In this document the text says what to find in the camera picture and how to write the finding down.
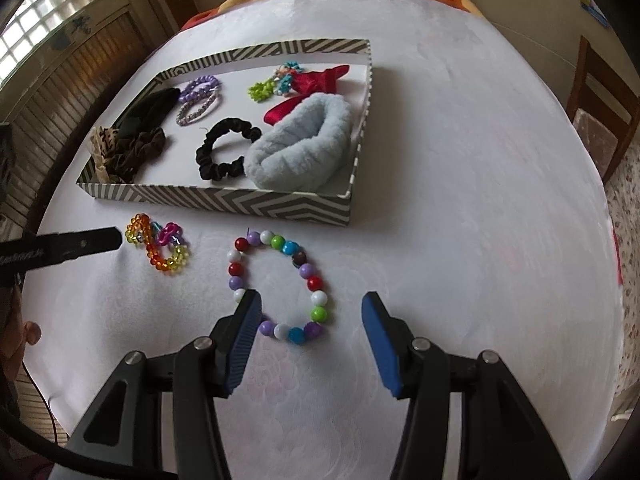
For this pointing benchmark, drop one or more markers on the wall calendar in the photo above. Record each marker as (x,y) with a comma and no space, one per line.
(592,7)

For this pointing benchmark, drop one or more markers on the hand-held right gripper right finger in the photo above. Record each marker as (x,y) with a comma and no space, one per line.
(380,340)

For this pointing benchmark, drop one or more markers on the light blue fluffy headband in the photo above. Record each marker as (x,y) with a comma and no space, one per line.
(280,170)

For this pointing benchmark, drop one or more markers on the floral patterned cloth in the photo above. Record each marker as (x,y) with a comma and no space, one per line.
(625,260)

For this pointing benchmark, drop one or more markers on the person's left hand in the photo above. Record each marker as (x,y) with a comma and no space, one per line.
(30,333)

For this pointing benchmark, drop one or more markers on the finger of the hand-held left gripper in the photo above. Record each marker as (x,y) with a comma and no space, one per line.
(75,245)

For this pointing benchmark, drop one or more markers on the wooden chair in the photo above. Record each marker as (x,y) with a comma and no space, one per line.
(592,80)

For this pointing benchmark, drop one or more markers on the striped cardboard box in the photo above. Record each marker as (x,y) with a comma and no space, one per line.
(225,207)

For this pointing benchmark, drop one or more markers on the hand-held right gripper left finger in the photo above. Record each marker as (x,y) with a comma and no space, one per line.
(245,330)

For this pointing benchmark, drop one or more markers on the glass block window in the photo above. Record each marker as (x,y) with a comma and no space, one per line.
(40,25)

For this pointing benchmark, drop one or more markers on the black scrunchie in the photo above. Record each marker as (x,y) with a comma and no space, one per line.
(205,157)

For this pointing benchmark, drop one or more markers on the brown scrunchie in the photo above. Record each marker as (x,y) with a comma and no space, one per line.
(140,147)

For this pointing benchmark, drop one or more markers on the wooden slatted shutter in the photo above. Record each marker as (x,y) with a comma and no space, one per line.
(65,105)

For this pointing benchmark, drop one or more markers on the black fabric headband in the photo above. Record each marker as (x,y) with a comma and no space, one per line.
(150,110)

